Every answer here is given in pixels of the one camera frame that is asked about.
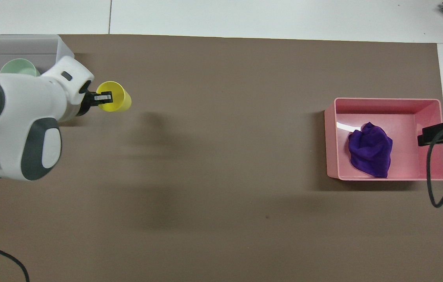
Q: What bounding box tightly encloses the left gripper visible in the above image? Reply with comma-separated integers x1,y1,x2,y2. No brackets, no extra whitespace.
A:
76,80,113,117

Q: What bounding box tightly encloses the yellow plastic cup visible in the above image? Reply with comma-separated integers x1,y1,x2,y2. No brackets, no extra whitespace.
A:
96,81,132,113

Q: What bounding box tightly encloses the pink plastic box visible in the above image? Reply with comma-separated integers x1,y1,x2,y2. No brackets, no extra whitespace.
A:
324,98,443,181

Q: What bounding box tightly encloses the light green plastic cup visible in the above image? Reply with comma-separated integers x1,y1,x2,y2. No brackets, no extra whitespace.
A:
0,58,41,77

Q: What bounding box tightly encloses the white plastic bin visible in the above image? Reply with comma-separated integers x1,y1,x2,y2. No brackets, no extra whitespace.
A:
0,34,75,83

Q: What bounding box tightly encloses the purple cloth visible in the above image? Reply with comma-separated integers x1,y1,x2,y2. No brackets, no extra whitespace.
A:
348,122,394,178

